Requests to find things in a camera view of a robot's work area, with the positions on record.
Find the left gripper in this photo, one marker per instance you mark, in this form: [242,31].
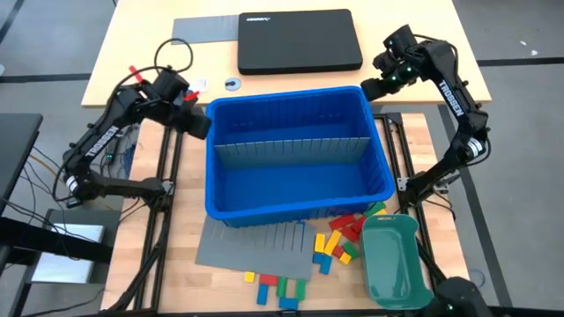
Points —
[174,94]

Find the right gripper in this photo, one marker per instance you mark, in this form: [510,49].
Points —
[398,61]

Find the long grey slotted divider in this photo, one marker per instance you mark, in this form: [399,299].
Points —
[291,152]

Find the large blue plastic bin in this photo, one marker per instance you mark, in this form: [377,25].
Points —
[299,193]

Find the short grey slotted divider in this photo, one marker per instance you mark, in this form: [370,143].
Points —
[251,251]

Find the small green plastic basket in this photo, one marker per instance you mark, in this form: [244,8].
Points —
[392,264]

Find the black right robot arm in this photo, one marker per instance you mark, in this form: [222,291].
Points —
[458,105]

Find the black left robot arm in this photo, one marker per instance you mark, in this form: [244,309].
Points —
[99,138]

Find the white-framed smartphone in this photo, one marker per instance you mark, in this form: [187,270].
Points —
[200,84]

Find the grey round desk grommet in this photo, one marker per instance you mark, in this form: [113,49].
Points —
[232,83]

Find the grey flat panel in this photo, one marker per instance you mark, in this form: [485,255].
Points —
[202,30]

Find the silver metal clamp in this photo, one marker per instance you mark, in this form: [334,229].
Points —
[446,181]

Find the long green wooden block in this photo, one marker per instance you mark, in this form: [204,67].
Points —
[375,208]

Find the light wood desk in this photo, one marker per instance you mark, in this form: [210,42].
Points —
[132,26]

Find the long red wooden block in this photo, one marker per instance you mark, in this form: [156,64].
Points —
[342,222]

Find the grey metal plate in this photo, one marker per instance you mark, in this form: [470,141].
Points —
[88,218]

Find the long yellow wooden block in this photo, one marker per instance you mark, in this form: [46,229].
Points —
[332,242]

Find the small yellow wooden cube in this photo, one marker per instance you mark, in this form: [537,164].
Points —
[249,277]
[345,258]

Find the small red wooden cube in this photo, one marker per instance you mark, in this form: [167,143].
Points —
[338,251]

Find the blue wooden block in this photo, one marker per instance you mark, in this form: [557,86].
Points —
[288,304]
[262,294]
[326,265]

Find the black side desk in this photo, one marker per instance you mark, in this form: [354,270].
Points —
[17,149]

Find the black desk crossbar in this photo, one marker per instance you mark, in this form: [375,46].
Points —
[53,244]

